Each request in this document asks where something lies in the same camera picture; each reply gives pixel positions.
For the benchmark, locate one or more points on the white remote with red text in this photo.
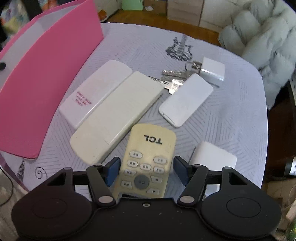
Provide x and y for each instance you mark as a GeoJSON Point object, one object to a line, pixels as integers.
{"type": "Point", "coordinates": [93, 91]}

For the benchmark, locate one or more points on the bunch of keys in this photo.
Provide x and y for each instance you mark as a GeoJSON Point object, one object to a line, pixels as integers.
{"type": "Point", "coordinates": [173, 80]}

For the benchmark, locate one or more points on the white charger cube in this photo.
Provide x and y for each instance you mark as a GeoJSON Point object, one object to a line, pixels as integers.
{"type": "Point", "coordinates": [212, 71]}

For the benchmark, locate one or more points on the cream TCL remote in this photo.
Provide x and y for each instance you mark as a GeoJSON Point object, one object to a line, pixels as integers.
{"type": "Point", "coordinates": [146, 165]}

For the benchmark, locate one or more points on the pink cardboard box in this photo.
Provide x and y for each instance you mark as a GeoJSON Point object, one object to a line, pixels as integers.
{"type": "Point", "coordinates": [42, 60]}

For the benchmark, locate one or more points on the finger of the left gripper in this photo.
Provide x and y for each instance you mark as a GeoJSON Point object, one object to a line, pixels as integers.
{"type": "Point", "coordinates": [2, 66]}

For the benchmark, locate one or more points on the large cream remote back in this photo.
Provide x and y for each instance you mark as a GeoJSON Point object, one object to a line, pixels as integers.
{"type": "Point", "coordinates": [101, 132]}

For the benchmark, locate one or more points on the wooden shelf cabinet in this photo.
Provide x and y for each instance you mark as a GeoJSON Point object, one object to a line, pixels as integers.
{"type": "Point", "coordinates": [185, 11]}

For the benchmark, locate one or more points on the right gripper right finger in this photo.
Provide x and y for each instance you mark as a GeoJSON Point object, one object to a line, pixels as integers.
{"type": "Point", "coordinates": [193, 177]}

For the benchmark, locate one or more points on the green folding table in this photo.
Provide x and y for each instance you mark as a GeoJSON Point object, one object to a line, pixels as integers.
{"type": "Point", "coordinates": [132, 5]}

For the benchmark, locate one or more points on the white foam block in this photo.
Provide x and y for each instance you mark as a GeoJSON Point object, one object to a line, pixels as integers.
{"type": "Point", "coordinates": [213, 157]}

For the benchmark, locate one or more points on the patterned white tablecloth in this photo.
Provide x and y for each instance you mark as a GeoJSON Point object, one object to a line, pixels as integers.
{"type": "Point", "coordinates": [233, 117]}

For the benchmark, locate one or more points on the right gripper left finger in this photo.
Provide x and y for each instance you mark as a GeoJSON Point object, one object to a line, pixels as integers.
{"type": "Point", "coordinates": [100, 178]}

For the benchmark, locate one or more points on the grey puffer jacket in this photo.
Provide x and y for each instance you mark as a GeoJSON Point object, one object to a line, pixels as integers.
{"type": "Point", "coordinates": [263, 34]}

